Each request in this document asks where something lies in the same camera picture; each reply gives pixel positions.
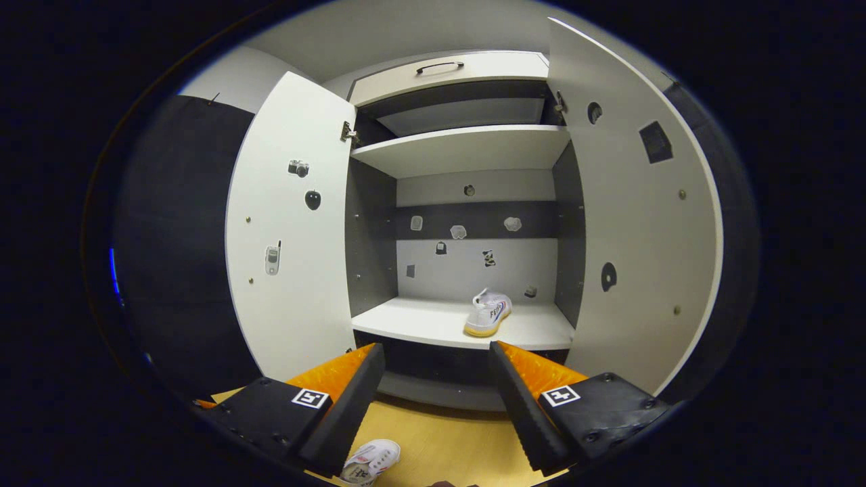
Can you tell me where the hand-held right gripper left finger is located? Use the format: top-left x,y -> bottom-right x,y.
196,342 -> 386,478

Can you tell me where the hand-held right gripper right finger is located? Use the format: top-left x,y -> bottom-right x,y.
488,340 -> 670,474

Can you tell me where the white canvas shoe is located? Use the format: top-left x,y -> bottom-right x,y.
340,439 -> 401,486
463,288 -> 513,338

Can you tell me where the white shoe cabinet door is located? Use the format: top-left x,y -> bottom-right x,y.
547,17 -> 725,396
225,71 -> 358,383

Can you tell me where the white shoe cabinet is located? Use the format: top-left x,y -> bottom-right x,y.
345,51 -> 586,413

